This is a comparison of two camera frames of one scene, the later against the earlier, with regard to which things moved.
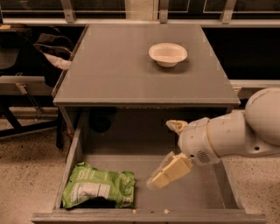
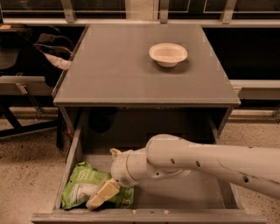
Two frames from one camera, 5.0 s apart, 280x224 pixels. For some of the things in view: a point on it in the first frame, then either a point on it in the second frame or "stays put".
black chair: (19, 53) stays put
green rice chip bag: (86, 181) stays put
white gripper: (194, 141) -> (120, 168)
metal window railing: (69, 18) stays put
